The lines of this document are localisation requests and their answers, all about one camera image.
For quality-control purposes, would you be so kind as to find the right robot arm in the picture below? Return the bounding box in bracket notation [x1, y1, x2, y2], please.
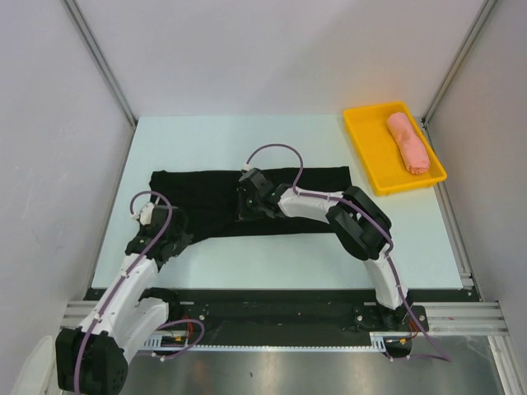
[238, 165, 410, 330]

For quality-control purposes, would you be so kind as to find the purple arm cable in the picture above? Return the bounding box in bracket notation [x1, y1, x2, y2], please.
[242, 142, 452, 363]
[73, 190, 206, 392]

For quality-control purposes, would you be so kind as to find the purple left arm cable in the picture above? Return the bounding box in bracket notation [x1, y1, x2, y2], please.
[73, 190, 206, 392]

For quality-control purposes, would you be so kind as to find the right aluminium frame post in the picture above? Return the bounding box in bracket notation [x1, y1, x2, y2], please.
[422, 0, 501, 128]

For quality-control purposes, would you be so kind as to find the aluminium frame post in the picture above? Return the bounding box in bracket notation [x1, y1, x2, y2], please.
[422, 0, 501, 128]
[60, 0, 138, 129]

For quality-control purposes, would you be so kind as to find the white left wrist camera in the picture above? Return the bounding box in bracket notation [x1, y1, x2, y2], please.
[131, 202, 156, 226]

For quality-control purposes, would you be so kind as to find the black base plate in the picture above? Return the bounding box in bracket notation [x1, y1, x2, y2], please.
[84, 286, 481, 346]

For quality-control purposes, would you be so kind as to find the black t-shirt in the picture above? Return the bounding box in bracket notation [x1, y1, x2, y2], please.
[149, 166, 352, 244]

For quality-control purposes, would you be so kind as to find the yellow plastic tray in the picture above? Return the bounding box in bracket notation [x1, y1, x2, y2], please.
[343, 101, 447, 196]

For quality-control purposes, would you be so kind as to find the white slotted cable duct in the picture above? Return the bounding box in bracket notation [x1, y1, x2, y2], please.
[138, 333, 386, 356]

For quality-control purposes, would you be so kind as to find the rolled pink t-shirt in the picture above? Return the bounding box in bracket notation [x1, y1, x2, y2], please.
[386, 112, 431, 174]

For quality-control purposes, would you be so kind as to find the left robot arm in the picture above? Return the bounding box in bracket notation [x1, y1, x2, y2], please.
[55, 202, 193, 394]

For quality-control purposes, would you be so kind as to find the left aluminium frame post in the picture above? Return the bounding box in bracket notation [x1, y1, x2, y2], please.
[60, 0, 138, 129]

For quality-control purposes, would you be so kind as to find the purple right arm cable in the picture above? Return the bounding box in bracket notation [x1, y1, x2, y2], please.
[242, 142, 452, 363]

